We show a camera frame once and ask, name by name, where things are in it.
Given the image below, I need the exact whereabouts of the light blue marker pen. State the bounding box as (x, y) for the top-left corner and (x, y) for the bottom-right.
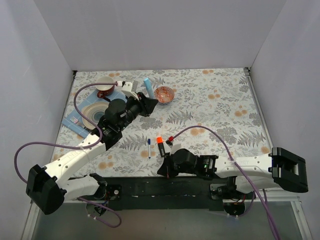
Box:
(143, 77), (156, 99)

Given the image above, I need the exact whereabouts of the black orange marker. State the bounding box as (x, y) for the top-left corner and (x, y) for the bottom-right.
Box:
(157, 142), (166, 158)

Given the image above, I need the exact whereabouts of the orange pen cap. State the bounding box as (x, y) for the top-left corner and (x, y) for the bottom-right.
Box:
(156, 136), (163, 144)

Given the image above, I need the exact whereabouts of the thin white pen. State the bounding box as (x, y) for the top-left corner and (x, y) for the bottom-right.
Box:
(147, 138), (151, 159)

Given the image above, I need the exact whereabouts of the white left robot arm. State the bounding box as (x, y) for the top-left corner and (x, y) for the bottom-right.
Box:
(26, 92), (158, 215)

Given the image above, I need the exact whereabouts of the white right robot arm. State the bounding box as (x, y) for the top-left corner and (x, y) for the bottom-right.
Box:
(157, 147), (309, 199)

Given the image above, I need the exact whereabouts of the orange patterned bowl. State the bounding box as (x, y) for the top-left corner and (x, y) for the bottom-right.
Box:
(153, 86), (175, 104)

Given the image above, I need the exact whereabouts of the red brown ceramic mug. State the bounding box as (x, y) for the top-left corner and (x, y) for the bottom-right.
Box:
(95, 76), (115, 98)

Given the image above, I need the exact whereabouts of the beige blue ringed plate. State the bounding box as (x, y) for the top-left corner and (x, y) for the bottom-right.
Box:
(81, 101), (109, 125)

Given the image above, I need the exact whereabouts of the floral tablecloth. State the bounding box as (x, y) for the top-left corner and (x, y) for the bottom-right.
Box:
(65, 68), (272, 177)

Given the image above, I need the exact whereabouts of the blue checked cloth napkin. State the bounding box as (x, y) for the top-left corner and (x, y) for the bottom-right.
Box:
(62, 90), (126, 138)

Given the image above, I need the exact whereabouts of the silver fork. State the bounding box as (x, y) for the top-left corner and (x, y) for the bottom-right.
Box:
(70, 117), (87, 129)

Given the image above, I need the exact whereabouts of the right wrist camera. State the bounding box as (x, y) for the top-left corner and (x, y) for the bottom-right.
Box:
(165, 136), (182, 155)

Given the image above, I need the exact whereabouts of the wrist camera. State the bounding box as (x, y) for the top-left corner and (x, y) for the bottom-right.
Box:
(165, 136), (182, 155)
(116, 80), (139, 100)

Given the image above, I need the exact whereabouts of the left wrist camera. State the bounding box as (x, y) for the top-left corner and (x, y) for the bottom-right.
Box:
(116, 80), (139, 100)

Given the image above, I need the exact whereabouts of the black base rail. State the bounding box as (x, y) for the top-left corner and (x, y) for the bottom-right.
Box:
(74, 176), (247, 216)

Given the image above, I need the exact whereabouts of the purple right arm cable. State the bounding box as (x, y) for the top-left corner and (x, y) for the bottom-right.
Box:
(172, 125), (281, 240)

